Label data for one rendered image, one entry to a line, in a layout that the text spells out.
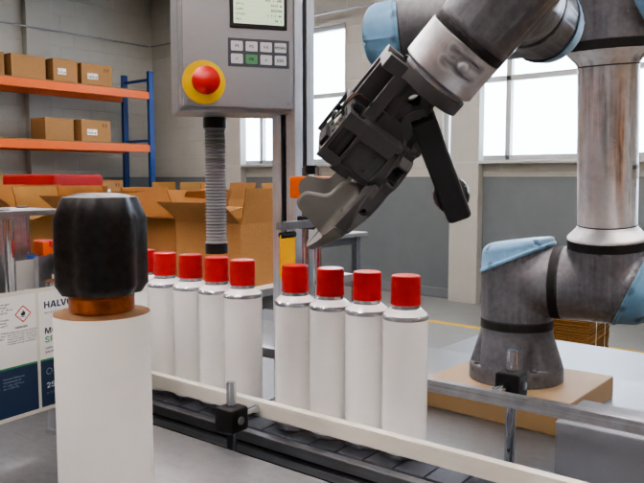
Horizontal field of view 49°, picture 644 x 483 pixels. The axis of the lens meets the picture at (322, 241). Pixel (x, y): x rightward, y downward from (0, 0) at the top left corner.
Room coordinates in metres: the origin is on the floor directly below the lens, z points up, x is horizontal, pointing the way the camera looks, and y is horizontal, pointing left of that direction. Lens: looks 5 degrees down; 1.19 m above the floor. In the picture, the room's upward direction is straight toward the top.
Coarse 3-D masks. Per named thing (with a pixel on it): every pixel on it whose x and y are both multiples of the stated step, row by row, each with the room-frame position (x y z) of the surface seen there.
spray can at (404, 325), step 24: (408, 288) 0.77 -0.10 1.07; (384, 312) 0.78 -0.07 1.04; (408, 312) 0.76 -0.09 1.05; (384, 336) 0.77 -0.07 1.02; (408, 336) 0.76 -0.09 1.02; (384, 360) 0.77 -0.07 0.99; (408, 360) 0.76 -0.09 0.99; (384, 384) 0.77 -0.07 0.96; (408, 384) 0.76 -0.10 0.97; (384, 408) 0.77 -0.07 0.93; (408, 408) 0.76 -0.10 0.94; (408, 432) 0.76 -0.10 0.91
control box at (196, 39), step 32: (192, 0) 0.99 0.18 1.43; (224, 0) 1.01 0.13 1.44; (288, 0) 1.03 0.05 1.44; (192, 32) 0.99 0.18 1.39; (224, 32) 1.01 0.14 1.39; (256, 32) 1.02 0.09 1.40; (288, 32) 1.03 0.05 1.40; (192, 64) 0.99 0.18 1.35; (224, 64) 1.01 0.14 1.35; (192, 96) 0.99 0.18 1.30; (224, 96) 1.01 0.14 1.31; (256, 96) 1.02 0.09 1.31; (288, 96) 1.03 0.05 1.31
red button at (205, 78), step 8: (200, 72) 0.97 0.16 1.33; (208, 72) 0.97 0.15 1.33; (216, 72) 0.98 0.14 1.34; (192, 80) 0.97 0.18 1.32; (200, 80) 0.97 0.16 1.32; (208, 80) 0.97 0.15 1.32; (216, 80) 0.97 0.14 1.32; (200, 88) 0.97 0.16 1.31; (208, 88) 0.97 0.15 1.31; (216, 88) 0.98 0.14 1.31
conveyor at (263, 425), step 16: (160, 400) 0.97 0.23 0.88; (176, 400) 0.97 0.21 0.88; (256, 416) 0.91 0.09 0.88; (272, 432) 0.85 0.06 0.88; (288, 432) 0.85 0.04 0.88; (304, 432) 0.85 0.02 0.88; (320, 448) 0.80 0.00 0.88; (336, 448) 0.79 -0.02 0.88; (352, 448) 0.79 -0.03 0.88; (384, 464) 0.75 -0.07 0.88; (400, 464) 0.75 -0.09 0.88; (416, 464) 0.75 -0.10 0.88; (432, 480) 0.71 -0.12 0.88; (448, 480) 0.71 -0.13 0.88; (464, 480) 0.71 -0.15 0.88; (480, 480) 0.71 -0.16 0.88
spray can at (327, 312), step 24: (336, 288) 0.83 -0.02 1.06; (312, 312) 0.83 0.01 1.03; (336, 312) 0.82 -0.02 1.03; (312, 336) 0.83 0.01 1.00; (336, 336) 0.82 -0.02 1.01; (312, 360) 0.83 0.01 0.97; (336, 360) 0.82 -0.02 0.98; (312, 384) 0.83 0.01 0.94; (336, 384) 0.82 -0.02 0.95; (312, 408) 0.83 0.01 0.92; (336, 408) 0.82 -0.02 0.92; (312, 432) 0.83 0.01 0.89
